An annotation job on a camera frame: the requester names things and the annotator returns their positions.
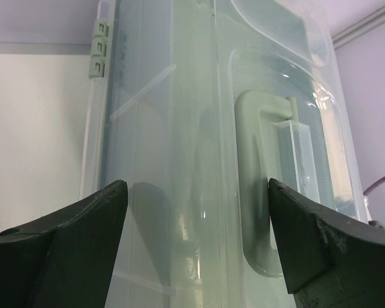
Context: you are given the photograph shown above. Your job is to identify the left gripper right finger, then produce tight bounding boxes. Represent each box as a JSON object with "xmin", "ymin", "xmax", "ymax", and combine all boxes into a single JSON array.
[{"xmin": 268, "ymin": 178, "xmax": 385, "ymax": 307}]

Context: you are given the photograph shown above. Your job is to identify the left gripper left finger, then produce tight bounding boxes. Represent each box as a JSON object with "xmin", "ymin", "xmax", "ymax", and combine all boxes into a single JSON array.
[{"xmin": 0, "ymin": 180, "xmax": 128, "ymax": 307}]

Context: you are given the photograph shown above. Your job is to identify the green clear-lid tool box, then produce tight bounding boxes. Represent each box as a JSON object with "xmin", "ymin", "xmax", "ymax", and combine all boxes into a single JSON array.
[{"xmin": 80, "ymin": 1, "xmax": 368, "ymax": 307}]

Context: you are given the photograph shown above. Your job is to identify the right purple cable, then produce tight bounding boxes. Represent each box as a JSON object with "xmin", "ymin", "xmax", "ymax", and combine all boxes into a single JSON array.
[{"xmin": 362, "ymin": 171, "xmax": 385, "ymax": 196}]

